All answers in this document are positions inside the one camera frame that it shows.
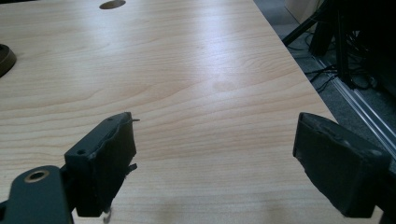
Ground brown round object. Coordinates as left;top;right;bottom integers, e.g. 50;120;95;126
0;43;18;78

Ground aluminium floor rail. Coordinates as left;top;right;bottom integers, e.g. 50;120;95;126
314;55;396;160

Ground black floor cables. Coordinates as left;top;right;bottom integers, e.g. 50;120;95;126
288;29;379;93

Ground black metal stand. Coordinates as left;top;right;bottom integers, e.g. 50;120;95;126
281;0;396;94

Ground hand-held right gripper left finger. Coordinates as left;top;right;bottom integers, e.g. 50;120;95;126
64;111;140;218

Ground beige box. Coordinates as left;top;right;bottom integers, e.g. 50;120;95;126
284;0;325;24

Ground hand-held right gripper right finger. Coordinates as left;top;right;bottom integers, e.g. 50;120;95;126
292;111;392;218

